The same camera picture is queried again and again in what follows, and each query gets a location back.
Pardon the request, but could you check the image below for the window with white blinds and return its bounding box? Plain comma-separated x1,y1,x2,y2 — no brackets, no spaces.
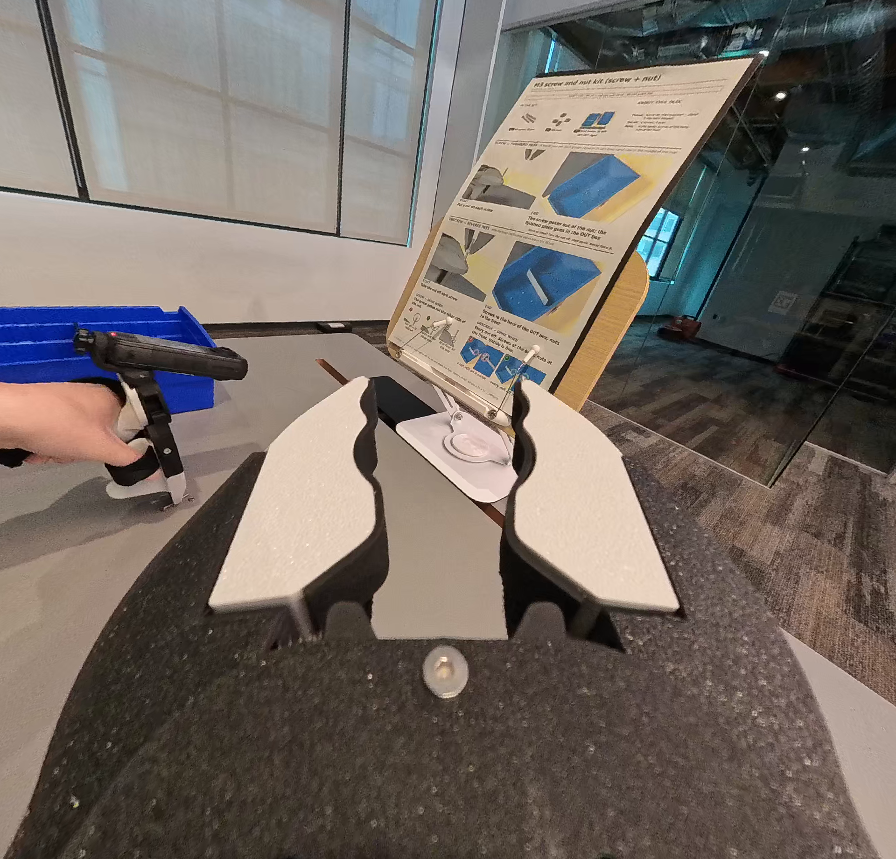
0,0,449,247

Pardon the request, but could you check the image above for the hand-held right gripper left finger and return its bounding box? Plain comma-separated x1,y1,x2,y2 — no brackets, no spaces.
208,375,391,639

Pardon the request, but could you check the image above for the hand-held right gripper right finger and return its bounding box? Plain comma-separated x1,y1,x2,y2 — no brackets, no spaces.
504,380,682,639

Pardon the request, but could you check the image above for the blue plastic bin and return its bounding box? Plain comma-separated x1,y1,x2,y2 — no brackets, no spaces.
0,305,218,415

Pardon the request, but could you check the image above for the glass partition wall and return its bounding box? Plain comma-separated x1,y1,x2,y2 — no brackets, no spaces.
500,0,896,489

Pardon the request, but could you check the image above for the person's left hand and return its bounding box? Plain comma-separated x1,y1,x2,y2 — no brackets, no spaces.
0,380,149,468

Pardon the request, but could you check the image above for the instruction sheet on stand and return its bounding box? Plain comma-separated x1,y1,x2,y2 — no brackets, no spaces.
387,53,765,504

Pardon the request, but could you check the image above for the printed instruction sheet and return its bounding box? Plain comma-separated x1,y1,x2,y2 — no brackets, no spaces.
387,54,760,404

